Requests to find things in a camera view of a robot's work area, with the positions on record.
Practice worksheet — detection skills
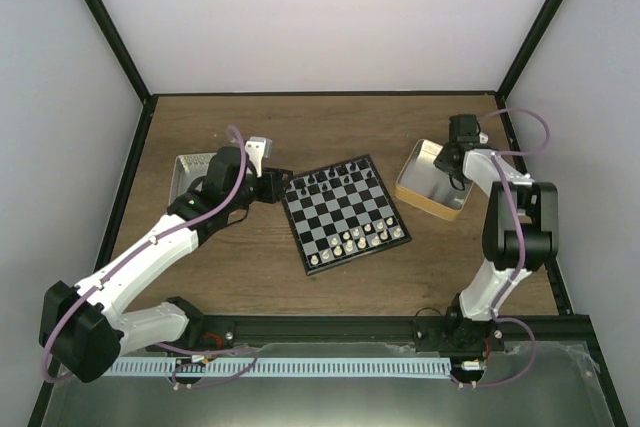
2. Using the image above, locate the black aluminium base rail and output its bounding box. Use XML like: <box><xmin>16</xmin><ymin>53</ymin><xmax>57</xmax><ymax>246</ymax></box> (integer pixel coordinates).
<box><xmin>119</xmin><ymin>314</ymin><xmax>591</xmax><ymax>353</ymax></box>

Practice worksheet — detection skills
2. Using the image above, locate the black white chess board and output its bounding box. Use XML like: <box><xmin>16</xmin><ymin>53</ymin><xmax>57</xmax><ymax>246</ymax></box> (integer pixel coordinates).
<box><xmin>282</xmin><ymin>154</ymin><xmax>412</xmax><ymax>276</ymax></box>

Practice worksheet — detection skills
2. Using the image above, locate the black frame back rail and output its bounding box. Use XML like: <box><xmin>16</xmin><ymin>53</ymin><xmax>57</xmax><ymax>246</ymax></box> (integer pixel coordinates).
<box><xmin>152</xmin><ymin>90</ymin><xmax>498</xmax><ymax>98</ymax></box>

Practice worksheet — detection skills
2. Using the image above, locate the orange metal tin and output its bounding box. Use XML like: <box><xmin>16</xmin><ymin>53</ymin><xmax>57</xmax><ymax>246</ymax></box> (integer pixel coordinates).
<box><xmin>395</xmin><ymin>139</ymin><xmax>472</xmax><ymax>221</ymax></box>

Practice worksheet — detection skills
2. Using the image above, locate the black frame post right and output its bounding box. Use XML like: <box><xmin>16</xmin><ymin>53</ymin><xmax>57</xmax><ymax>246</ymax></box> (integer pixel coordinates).
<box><xmin>496</xmin><ymin>0</ymin><xmax>564</xmax><ymax>101</ymax></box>

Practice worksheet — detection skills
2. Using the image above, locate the light blue slotted cable duct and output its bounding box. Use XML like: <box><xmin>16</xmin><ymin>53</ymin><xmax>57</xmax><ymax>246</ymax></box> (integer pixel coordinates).
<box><xmin>105</xmin><ymin>357</ymin><xmax>451</xmax><ymax>379</ymax></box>

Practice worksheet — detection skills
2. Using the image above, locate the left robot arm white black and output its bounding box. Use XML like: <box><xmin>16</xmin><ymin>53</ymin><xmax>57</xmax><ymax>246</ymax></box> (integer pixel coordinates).
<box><xmin>39</xmin><ymin>137</ymin><xmax>291</xmax><ymax>383</ymax></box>

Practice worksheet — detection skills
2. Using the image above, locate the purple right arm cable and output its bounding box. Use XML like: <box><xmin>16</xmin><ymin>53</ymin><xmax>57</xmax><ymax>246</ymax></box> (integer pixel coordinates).
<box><xmin>474</xmin><ymin>107</ymin><xmax>554</xmax><ymax>391</ymax></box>

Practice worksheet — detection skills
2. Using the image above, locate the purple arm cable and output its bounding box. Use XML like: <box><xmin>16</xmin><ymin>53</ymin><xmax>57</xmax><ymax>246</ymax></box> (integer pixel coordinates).
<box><xmin>474</xmin><ymin>107</ymin><xmax>554</xmax><ymax>391</ymax></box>
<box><xmin>39</xmin><ymin>124</ymin><xmax>259</xmax><ymax>393</ymax></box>

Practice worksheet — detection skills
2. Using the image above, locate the black frame post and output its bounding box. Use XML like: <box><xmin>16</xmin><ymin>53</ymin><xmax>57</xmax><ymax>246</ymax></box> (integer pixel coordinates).
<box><xmin>53</xmin><ymin>0</ymin><xmax>152</xmax><ymax>106</ymax></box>
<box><xmin>496</xmin><ymin>0</ymin><xmax>564</xmax><ymax>101</ymax></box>

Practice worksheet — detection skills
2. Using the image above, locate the black frame post left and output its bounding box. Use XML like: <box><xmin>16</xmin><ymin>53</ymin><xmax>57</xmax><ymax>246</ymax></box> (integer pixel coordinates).
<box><xmin>53</xmin><ymin>0</ymin><xmax>152</xmax><ymax>106</ymax></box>

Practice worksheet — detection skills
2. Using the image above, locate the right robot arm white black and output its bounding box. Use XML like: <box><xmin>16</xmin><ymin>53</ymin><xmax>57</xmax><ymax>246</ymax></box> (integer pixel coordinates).
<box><xmin>434</xmin><ymin>114</ymin><xmax>559</xmax><ymax>350</ymax></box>

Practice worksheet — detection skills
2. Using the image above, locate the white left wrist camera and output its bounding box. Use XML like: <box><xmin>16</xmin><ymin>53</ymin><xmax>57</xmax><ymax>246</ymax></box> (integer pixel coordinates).
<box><xmin>245</xmin><ymin>136</ymin><xmax>273</xmax><ymax>177</ymax></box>

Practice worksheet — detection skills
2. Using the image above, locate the pink metal tin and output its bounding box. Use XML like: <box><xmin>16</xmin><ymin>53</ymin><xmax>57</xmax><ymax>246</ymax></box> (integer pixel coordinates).
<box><xmin>168</xmin><ymin>153</ymin><xmax>214</xmax><ymax>204</ymax></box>

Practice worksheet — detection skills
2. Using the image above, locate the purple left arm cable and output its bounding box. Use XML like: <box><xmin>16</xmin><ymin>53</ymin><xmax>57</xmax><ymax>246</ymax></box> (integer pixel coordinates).
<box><xmin>39</xmin><ymin>124</ymin><xmax>259</xmax><ymax>393</ymax></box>

